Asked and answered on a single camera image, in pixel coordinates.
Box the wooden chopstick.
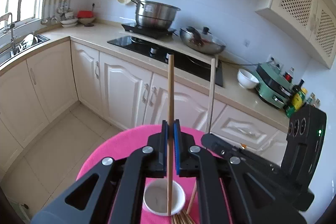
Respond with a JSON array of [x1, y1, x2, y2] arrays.
[[205, 58, 216, 133], [167, 55, 174, 216], [171, 210, 195, 224], [186, 182, 197, 214]]

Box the steel kitchen sink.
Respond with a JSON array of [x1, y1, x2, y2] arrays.
[[0, 34, 50, 65]]

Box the green oil bottle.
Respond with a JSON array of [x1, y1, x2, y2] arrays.
[[285, 88, 307, 118]]

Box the pink utensil cup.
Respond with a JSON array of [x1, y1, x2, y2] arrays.
[[143, 178, 186, 217]]

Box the dark soy sauce bottle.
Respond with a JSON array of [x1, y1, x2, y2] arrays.
[[290, 79, 305, 98]]

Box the green electric cooker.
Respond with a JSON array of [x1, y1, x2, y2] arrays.
[[252, 62, 293, 109]]

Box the pink tablecloth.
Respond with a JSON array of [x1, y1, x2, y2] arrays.
[[76, 123, 233, 224]]

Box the white ceramic bowl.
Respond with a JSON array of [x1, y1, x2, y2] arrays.
[[237, 69, 260, 89]]

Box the black gas hob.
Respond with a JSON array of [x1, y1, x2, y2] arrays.
[[107, 36, 211, 81]]

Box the wok with glass lid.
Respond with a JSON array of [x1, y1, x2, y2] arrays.
[[179, 26, 226, 55]]

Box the black induction cooker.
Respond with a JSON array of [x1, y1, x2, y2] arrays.
[[122, 23, 176, 39]]

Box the steel stock pot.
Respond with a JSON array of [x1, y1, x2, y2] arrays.
[[131, 0, 181, 30]]

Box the stacked white plates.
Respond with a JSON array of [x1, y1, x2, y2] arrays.
[[60, 18, 78, 28]]

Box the red container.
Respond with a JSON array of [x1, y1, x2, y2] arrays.
[[77, 10, 94, 19]]

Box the chrome faucet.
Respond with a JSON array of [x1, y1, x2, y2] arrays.
[[1, 12, 17, 51]]

